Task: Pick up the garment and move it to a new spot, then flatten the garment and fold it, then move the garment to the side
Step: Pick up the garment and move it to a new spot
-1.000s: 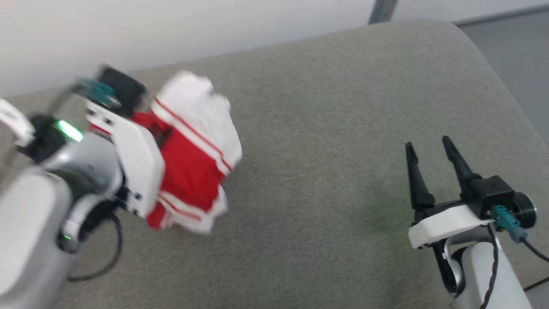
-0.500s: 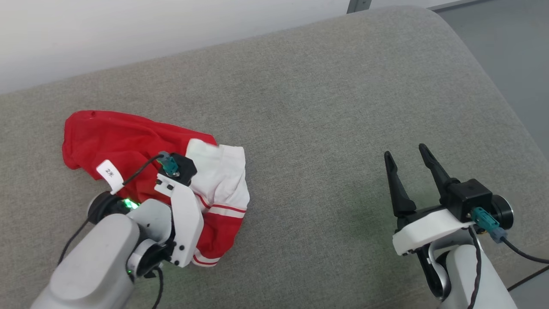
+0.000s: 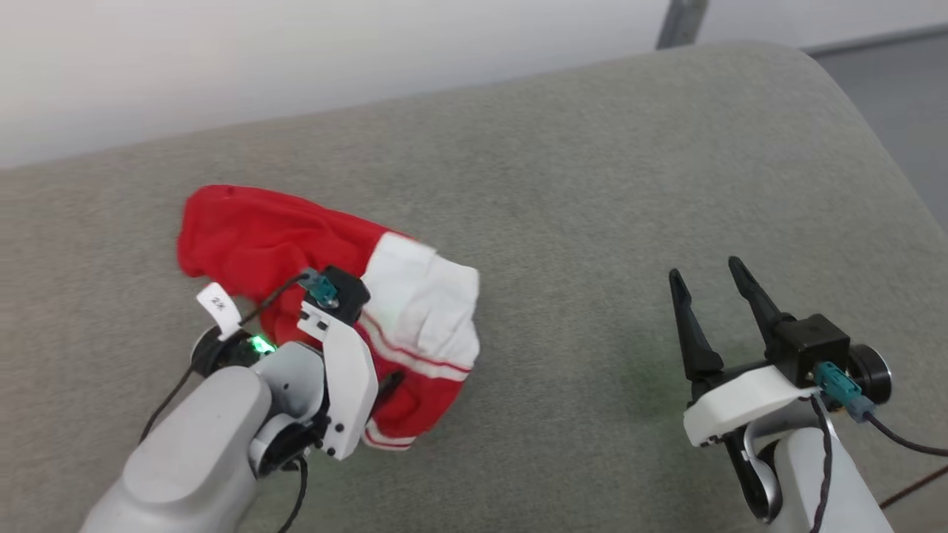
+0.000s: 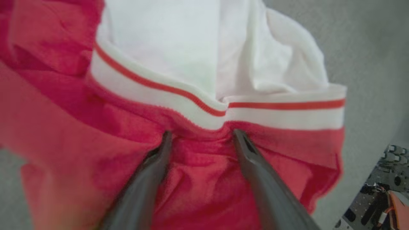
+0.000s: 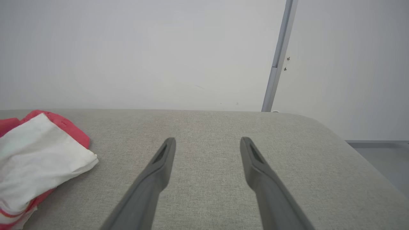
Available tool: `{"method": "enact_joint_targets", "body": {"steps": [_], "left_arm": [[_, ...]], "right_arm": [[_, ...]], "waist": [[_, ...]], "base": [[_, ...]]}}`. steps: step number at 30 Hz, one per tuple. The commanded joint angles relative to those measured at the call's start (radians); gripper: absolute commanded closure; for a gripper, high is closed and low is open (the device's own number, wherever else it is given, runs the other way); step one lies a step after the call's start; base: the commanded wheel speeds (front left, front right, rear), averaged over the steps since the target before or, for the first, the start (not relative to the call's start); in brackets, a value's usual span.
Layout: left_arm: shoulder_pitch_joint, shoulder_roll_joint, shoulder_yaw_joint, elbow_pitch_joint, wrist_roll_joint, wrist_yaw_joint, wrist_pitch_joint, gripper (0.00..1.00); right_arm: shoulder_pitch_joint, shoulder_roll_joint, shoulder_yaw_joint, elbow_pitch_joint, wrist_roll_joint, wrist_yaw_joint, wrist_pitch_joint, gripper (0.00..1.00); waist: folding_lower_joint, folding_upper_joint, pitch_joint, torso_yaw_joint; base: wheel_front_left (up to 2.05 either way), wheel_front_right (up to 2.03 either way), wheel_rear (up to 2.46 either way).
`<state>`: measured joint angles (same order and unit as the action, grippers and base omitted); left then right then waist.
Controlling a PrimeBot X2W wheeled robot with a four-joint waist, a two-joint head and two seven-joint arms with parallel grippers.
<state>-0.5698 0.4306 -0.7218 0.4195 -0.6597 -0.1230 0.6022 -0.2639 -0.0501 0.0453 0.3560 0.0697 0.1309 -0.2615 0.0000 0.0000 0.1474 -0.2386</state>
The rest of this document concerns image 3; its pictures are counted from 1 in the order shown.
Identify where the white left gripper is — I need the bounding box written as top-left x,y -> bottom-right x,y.
298,300 -> 405,460

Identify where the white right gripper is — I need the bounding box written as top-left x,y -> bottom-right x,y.
669,257 -> 821,447

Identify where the red and white garment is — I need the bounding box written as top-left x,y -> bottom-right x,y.
176,185 -> 482,452

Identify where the white paper label tag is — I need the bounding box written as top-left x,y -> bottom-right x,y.
196,281 -> 244,341

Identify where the black cable with teal plug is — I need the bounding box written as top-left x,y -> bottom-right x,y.
139,269 -> 341,443
813,361 -> 948,456

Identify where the thin black cable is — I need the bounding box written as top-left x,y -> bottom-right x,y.
278,455 -> 309,533

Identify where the twisted black cable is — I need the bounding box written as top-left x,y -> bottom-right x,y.
809,396 -> 835,533

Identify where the thin red cable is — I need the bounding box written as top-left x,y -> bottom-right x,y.
878,465 -> 948,510

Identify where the grey metal post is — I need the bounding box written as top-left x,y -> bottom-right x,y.
655,0 -> 710,51

